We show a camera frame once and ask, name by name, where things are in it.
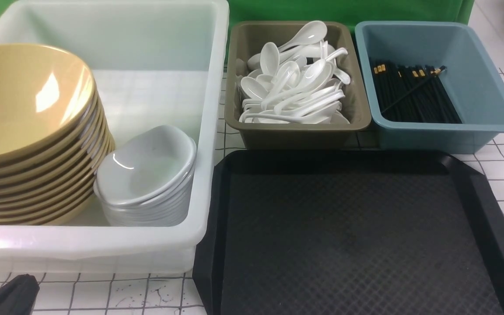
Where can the pile of white spoons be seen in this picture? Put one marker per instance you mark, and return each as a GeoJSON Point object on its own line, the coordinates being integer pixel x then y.
{"type": "Point", "coordinates": [297, 82]}

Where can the large white plastic tub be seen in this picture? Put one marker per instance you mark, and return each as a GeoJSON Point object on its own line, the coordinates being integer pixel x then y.
{"type": "Point", "coordinates": [155, 62]}

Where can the stack of yellow bowls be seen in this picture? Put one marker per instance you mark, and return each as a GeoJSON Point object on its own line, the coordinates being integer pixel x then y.
{"type": "Point", "coordinates": [53, 184]}

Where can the stack of white dishes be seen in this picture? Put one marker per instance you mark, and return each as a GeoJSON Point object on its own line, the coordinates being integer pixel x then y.
{"type": "Point", "coordinates": [167, 212]}

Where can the white sauce dish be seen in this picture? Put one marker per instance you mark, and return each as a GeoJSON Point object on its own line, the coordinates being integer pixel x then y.
{"type": "Point", "coordinates": [145, 166]}

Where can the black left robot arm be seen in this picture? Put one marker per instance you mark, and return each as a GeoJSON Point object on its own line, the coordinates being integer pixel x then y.
{"type": "Point", "coordinates": [18, 296]}

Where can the blue chopstick bin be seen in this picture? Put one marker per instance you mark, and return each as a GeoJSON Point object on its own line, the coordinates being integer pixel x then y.
{"type": "Point", "coordinates": [430, 86]}

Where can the yellow noodle bowl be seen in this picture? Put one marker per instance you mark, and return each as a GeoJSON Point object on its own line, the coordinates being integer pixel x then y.
{"type": "Point", "coordinates": [44, 90]}

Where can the olive brown spoon bin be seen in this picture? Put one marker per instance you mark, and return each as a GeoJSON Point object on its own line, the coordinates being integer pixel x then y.
{"type": "Point", "coordinates": [247, 39]}

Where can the black plastic serving tray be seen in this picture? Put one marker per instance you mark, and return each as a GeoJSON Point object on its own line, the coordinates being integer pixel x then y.
{"type": "Point", "coordinates": [350, 233]}

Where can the bundle of black chopsticks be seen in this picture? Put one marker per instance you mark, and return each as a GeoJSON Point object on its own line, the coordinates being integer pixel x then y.
{"type": "Point", "coordinates": [409, 98]}

